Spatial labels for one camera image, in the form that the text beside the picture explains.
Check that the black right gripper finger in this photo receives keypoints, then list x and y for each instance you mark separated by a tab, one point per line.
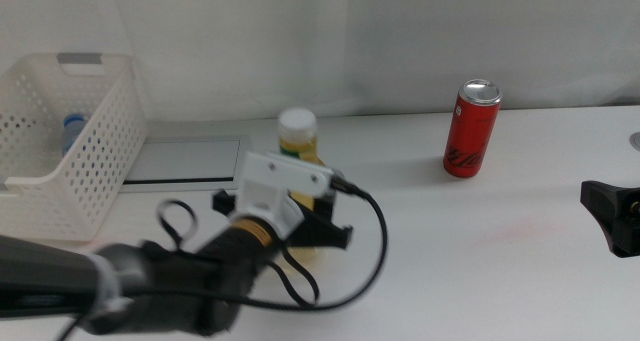
610	206

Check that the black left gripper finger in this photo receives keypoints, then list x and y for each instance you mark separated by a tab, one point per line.
226	203
325	231

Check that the yellow tea bottle white cap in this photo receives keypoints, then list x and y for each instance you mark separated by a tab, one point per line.
297	126

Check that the red soda can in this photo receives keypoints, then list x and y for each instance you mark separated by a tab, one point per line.
470	131

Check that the clear water bottle blue cap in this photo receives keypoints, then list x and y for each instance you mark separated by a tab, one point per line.
72	131

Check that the round silver table grommet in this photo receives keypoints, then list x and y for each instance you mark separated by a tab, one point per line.
636	142

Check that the white perforated plastic basket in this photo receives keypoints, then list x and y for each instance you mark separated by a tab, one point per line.
100	181

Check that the white fabric curtain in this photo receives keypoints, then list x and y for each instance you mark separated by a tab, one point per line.
350	41

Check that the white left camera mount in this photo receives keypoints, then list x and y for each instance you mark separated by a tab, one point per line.
270	181

